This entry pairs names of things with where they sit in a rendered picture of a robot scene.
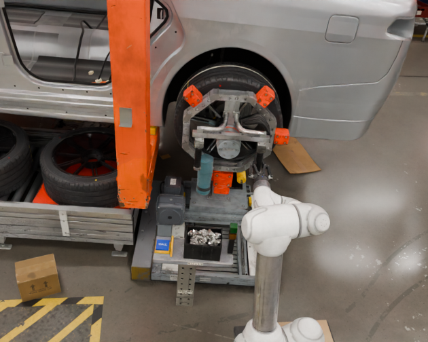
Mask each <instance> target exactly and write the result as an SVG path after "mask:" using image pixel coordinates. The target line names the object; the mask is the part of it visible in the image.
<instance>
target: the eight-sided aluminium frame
mask: <svg viewBox="0 0 428 342"><path fill-rule="evenodd" d="M215 100H224V101H226V100H229V101H233V102H236V101H240V102H249V103H250V104H251V105H252V106H253V107H254V108H255V110H256V111H257V112H258V113H259V114H261V115H263V116H264V117H265V119H266V121H267V122H268V125H269V126H270V142H267V143H266V145H267V147H266V152H265V153H264V156H263V157H264V158H265V157H268V156H269V155H270V154H271V151H272V144H273V140H274V134H275V130H276V127H277V120H276V117H275V116H274V114H272V113H271V112H270V111H269V109H268V108H267V107H265V108H264V107H263V106H261V105H260V104H259V103H258V102H256V101H257V97H256V94H254V93H253V92H250V91H239V90H223V89H219V88H217V89H214V88H213V89H212V90H211V91H209V92H208V93H207V94H205V95H204V96H203V97H202V102H201V103H200V104H198V105H197V106H195V107H194V108H193V107H192V106H189V107H188V108H187V109H186V110H185V111H184V113H183V135H182V143H181V144H182V148H183V149H184V151H186V152H187V153H188V154H189V155H191V156H192V157H193V158H194V159H195V150H196V148H194V145H193V144H192V143H191V142H190V141H189V137H190V119H191V118H192V117H193V116H195V115H196V114H197V113H199V112H200V111H202V110H203V109H204V108H205V107H207V106H208V105H210V104H211V103H212V102H214V101H215ZM254 156H256V157H257V152H256V151H255V152H254V153H252V154H251V155H249V156H248V157H246V158H244V159H243V160H241V161H222V160H213V170H216V171H224V172H237V173H238V172H243V171H245V170H246V169H248V168H249V167H250V164H252V163H253V161H254Z"/></svg>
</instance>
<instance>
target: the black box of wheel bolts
mask: <svg viewBox="0 0 428 342"><path fill-rule="evenodd" d="M222 235H223V228H216V227H201V226H193V225H186V228H185V239H184V251H183V258H184V259H198V260H206V261H220V256H221V249H222Z"/></svg>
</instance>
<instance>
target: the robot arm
mask: <svg viewBox="0 0 428 342"><path fill-rule="evenodd" d="M256 165H257V162H256V156H254V161H253V163H252V164H250V167H249V176H248V178H252V179H253V180H254V185H253V206H254V209H253V210H251V211H249V212H248V213H246V215H244V217H243V219H242V223H241V229H242V233H243V236H244V237H245V239H246V240H247V241H248V242H250V243H251V244H253V246H254V248H255V249H256V251H257V254H256V265H255V290H254V301H253V318H252V319H251V320H250V321H248V323H247V325H246V327H245V329H244V331H243V333H241V334H239V335H238V336H237V337H236V338H235V340H234V342H325V337H324V334H323V331H322V328H321V326H320V325H319V323H318V322H317V321H316V320H314V319H313V318H309V317H303V318H298V319H295V320H294V321H293V322H290V323H288V324H286V325H284V326H282V327H280V325H279V323H278V322H277V314H278V307H279V293H280V285H281V270H282V263H283V253H284V252H285V251H286V249H287V247H288V245H289V243H290V241H291V239H296V238H302V237H307V236H311V235H320V234H322V233H325V232H326V231H327V230H328V229H329V224H330V221H329V215H328V213H327V212H326V211H325V210H324V209H322V207H320V206H317V205H314V204H310V203H302V202H300V201H298V200H296V199H293V198H290V197H283V196H280V195H277V194H276V193H274V192H273V191H271V188H270V183H269V182H268V179H270V180H272V178H273V175H272V174H271V171H270V166H267V165H266V162H265V161H264V157H263V159H262V168H263V173H259V171H258V170H257V167H256ZM252 168H253V170H254V172H255V175H254V176H253V174H252ZM266 169H267V172H268V176H266V175H265V171H266Z"/></svg>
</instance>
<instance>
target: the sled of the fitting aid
mask: <svg viewBox="0 0 428 342"><path fill-rule="evenodd" d="M183 182H184V185H185V187H184V194H183V196H184V197H185V218H184V222H190V223H210V224H220V225H230V223H238V225H240V226H241V223H242V219H243V217H244V215H246V214H242V213H231V212H211V211H201V210H190V191H191V181H190V180H184V181H183ZM246 190H247V209H248V210H247V212H249V211H251V210H252V200H251V187H250V185H246Z"/></svg>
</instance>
